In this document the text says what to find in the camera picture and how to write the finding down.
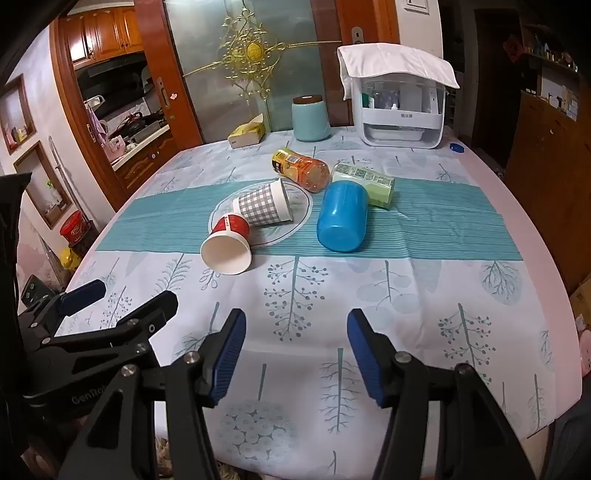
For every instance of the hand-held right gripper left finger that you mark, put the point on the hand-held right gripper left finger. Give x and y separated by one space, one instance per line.
227 357

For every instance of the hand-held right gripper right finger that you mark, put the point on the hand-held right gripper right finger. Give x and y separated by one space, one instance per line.
365 357

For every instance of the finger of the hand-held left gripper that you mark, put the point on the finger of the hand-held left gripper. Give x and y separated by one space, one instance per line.
83 294
147 311

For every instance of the red and white paper cup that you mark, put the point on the red and white paper cup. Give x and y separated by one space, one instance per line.
226 254

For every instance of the blue plastic cup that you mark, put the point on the blue plastic cup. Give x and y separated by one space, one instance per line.
341 217

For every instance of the grey checked paper cup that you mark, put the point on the grey checked paper cup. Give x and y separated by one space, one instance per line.
263 207

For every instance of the yellow bag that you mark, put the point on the yellow bag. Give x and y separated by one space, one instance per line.
70 259

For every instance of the tree printed tablecloth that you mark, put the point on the tree printed tablecloth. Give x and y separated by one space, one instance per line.
415 323

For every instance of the red round tin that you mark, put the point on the red round tin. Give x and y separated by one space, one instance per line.
74 227

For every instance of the kitchen counter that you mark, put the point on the kitchen counter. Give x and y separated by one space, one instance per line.
147 152

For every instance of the green drink carton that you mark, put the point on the green drink carton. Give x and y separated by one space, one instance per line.
381 189

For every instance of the pink hanging cloth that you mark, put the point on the pink hanging cloth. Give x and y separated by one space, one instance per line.
97 125

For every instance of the orange plastic jar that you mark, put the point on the orange plastic jar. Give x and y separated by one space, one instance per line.
305 171

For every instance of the yellow tissue box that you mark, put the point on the yellow tissue box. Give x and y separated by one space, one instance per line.
247 133

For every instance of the frosted glass door gold ornament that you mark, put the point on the frosted glass door gold ornament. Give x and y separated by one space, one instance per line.
212 101

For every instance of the blue bottle cap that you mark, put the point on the blue bottle cap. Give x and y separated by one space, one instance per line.
457 148

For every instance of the white storage box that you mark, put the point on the white storage box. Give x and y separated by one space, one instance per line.
401 124

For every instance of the teal canister with brown lid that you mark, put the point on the teal canister with brown lid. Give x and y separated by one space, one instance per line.
310 121

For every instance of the dark wooden cabinet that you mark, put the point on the dark wooden cabinet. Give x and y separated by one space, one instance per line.
547 184

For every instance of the white cloth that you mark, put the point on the white cloth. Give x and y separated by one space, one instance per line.
397 62

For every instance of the wooden kitchen wall cabinets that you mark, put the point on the wooden kitchen wall cabinets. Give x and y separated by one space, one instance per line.
104 34

